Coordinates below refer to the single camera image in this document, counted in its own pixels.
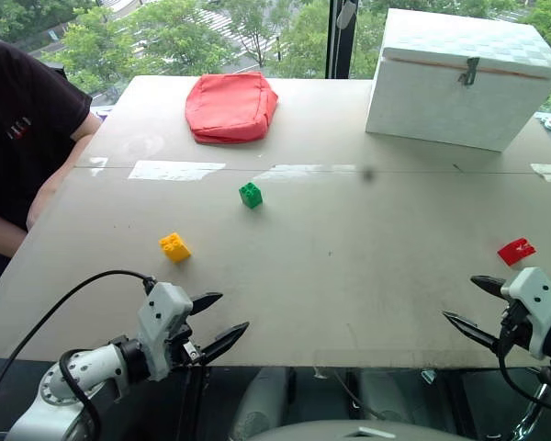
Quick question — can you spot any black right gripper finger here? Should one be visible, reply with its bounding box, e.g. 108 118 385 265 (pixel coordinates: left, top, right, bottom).
442 310 501 353
470 274 507 298

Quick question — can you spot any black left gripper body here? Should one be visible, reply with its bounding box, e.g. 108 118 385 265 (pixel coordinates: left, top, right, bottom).
166 321 208 368

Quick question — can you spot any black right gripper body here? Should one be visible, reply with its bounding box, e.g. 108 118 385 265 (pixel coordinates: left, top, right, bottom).
496 299 534 357

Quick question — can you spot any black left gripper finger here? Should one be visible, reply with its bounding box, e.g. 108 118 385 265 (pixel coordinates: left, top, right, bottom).
190 291 224 316
201 321 251 365

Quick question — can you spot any red toy brick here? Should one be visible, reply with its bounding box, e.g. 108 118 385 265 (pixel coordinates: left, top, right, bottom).
496 237 537 267

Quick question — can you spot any yellow toy brick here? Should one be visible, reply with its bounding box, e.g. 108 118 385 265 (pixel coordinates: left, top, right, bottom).
158 232 192 265

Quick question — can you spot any green toy brick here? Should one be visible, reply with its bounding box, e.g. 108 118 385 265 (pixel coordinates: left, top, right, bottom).
238 181 264 210

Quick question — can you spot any red fabric bag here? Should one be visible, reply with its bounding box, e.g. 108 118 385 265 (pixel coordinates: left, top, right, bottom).
185 71 280 146

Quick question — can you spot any white foam box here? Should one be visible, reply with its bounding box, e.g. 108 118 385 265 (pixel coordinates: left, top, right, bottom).
365 7 551 153

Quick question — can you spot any metal box latch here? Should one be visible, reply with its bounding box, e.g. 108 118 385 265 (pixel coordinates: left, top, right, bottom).
457 56 481 87

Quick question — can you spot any person in black shirt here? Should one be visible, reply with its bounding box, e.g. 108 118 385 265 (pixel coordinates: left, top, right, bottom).
0 39 95 281

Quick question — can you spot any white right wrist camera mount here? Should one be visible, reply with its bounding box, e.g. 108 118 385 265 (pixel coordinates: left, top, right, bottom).
500 266 551 361

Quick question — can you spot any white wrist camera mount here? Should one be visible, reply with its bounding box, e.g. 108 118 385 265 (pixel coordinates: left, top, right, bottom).
136 281 194 382
500 266 551 361

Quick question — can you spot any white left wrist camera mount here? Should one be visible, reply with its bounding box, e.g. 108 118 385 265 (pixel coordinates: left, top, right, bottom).
136 281 194 382

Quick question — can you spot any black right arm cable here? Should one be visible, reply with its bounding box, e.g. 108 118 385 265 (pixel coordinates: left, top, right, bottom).
496 328 551 414

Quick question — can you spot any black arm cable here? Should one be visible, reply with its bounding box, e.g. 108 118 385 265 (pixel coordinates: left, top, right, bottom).
496 328 551 414
0 269 157 417

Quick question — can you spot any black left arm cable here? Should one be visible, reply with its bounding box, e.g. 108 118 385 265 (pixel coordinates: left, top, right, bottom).
0 269 157 417

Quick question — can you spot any black window frame post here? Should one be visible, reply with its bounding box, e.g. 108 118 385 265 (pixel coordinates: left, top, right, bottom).
324 0 360 80

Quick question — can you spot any white hanging cord pull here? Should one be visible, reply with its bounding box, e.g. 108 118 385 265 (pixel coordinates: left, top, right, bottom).
335 0 357 29

